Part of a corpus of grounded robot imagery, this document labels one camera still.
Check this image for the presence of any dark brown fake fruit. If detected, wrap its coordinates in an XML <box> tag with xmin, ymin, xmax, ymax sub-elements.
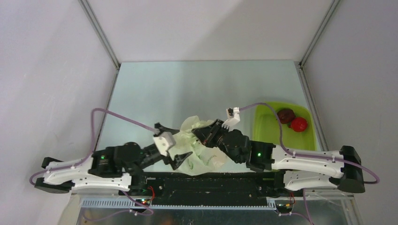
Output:
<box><xmin>277</xmin><ymin>108</ymin><xmax>296</xmax><ymax>124</ymax></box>

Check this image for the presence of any left aluminium frame post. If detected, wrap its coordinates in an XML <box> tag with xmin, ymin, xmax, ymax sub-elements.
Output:
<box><xmin>78</xmin><ymin>0</ymin><xmax>121</xmax><ymax>70</ymax></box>

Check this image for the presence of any red fake fruit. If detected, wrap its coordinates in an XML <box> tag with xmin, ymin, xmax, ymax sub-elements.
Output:
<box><xmin>289</xmin><ymin>117</ymin><xmax>308</xmax><ymax>133</ymax></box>

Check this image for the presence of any right aluminium frame post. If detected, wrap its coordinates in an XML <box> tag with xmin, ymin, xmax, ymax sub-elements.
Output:
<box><xmin>299</xmin><ymin>0</ymin><xmax>341</xmax><ymax>68</ymax></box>

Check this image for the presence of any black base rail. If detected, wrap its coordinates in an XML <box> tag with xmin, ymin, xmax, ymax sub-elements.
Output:
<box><xmin>127</xmin><ymin>172</ymin><xmax>303</xmax><ymax>207</ymax></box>

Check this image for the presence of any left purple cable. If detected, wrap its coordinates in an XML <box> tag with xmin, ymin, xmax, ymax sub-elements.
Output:
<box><xmin>29</xmin><ymin>108</ymin><xmax>158</xmax><ymax>186</ymax></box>

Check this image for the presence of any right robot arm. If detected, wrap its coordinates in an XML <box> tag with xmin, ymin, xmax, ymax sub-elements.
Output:
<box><xmin>192</xmin><ymin>120</ymin><xmax>365</xmax><ymax>196</ymax></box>

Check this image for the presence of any purple cable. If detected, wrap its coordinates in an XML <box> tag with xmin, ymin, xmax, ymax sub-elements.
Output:
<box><xmin>29</xmin><ymin>108</ymin><xmax>158</xmax><ymax>186</ymax></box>
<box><xmin>239</xmin><ymin>102</ymin><xmax>381</xmax><ymax>184</ymax></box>

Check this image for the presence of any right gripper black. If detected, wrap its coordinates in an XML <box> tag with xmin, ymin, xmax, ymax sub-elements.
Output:
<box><xmin>192</xmin><ymin>119</ymin><xmax>242</xmax><ymax>164</ymax></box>

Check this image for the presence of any pale green plastic bag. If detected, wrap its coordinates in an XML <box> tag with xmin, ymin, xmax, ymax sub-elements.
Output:
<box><xmin>168</xmin><ymin>115</ymin><xmax>227</xmax><ymax>176</ymax></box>

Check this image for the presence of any aluminium frame post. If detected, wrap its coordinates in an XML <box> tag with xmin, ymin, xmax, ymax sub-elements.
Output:
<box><xmin>78</xmin><ymin>0</ymin><xmax>121</xmax><ymax>70</ymax></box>
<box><xmin>299</xmin><ymin>0</ymin><xmax>341</xmax><ymax>68</ymax></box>

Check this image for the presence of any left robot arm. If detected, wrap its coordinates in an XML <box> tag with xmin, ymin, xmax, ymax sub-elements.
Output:
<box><xmin>33</xmin><ymin>123</ymin><xmax>192</xmax><ymax>195</ymax></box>

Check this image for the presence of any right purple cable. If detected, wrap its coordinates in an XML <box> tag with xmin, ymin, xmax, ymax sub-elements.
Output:
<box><xmin>239</xmin><ymin>102</ymin><xmax>381</xmax><ymax>184</ymax></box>

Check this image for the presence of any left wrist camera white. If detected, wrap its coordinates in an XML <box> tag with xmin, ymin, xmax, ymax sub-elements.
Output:
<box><xmin>153</xmin><ymin>132</ymin><xmax>176</xmax><ymax>156</ymax></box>

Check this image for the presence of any green plastic tray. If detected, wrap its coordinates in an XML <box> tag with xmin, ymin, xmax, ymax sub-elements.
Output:
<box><xmin>252</xmin><ymin>102</ymin><xmax>317</xmax><ymax>151</ymax></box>

